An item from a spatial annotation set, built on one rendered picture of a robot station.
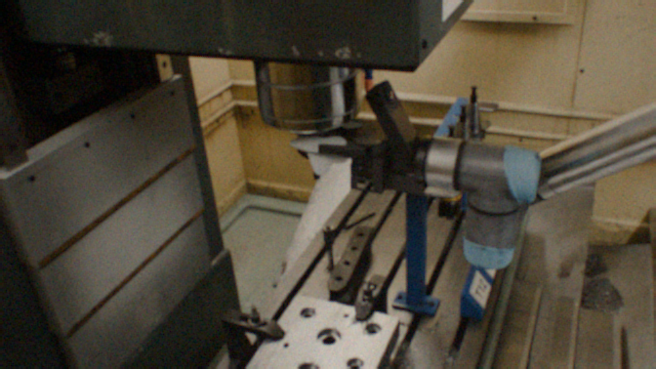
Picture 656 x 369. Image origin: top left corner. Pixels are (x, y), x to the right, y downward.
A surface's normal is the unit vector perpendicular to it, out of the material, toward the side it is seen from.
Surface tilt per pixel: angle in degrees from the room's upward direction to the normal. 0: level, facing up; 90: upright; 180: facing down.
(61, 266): 92
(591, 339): 8
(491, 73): 90
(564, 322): 8
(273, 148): 90
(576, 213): 24
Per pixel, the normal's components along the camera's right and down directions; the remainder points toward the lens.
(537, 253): -0.22, -0.60
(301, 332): -0.07, -0.87
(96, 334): 0.91, 0.15
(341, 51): -0.40, 0.48
